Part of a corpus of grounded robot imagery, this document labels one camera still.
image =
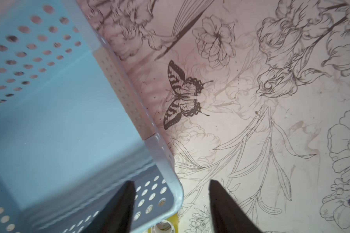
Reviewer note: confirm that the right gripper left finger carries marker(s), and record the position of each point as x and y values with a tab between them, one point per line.
116	217

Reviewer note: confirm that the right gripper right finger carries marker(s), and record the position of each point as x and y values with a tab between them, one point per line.
226	215

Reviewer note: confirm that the yellow tape roll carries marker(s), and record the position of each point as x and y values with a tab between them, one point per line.
169	225

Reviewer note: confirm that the light blue plastic storage basket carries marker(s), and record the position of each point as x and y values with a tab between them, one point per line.
74	132

